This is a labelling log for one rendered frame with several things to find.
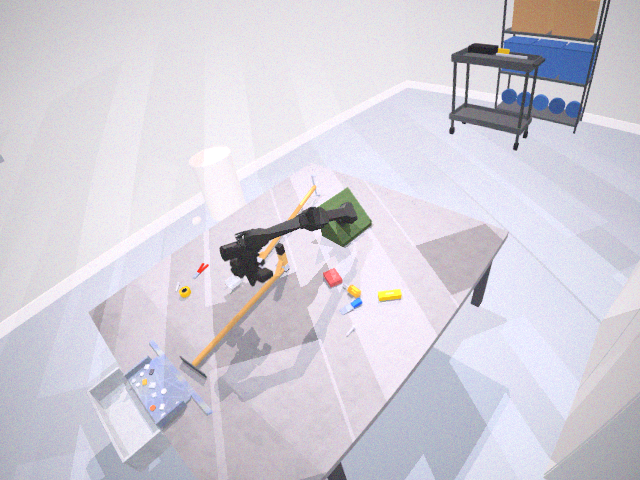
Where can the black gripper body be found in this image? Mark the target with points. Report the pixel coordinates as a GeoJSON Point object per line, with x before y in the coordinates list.
{"type": "Point", "coordinates": [260, 274]}

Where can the long yellow pole with dark tip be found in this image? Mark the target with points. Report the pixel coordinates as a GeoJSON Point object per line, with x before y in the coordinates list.
{"type": "Point", "coordinates": [263, 255]}

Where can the red-handled pliers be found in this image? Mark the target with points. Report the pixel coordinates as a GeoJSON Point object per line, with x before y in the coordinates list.
{"type": "Point", "coordinates": [200, 271]}

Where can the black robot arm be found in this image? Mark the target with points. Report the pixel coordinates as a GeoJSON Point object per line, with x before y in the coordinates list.
{"type": "Point", "coordinates": [311, 219]}

